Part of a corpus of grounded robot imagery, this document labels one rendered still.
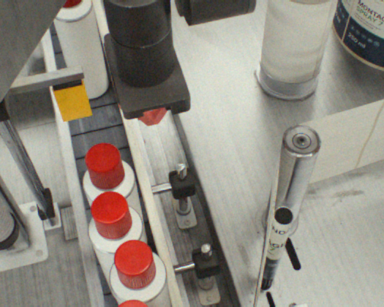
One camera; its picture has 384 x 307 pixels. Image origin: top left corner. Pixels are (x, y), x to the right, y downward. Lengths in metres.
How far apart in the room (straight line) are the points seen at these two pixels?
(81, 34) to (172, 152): 0.22
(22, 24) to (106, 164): 0.23
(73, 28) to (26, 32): 0.39
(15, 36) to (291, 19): 0.45
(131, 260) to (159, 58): 0.18
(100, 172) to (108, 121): 0.29
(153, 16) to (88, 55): 0.29
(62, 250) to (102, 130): 0.17
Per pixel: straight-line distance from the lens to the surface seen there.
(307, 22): 0.73
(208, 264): 0.67
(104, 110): 0.83
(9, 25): 0.33
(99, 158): 0.55
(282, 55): 0.78
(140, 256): 0.50
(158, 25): 0.50
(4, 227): 0.51
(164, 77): 0.56
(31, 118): 0.91
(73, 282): 0.77
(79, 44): 0.76
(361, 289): 0.73
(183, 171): 0.69
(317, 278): 0.72
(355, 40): 0.89
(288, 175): 0.60
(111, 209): 0.52
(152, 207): 0.71
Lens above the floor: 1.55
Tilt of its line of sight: 59 degrees down
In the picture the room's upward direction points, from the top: 1 degrees counter-clockwise
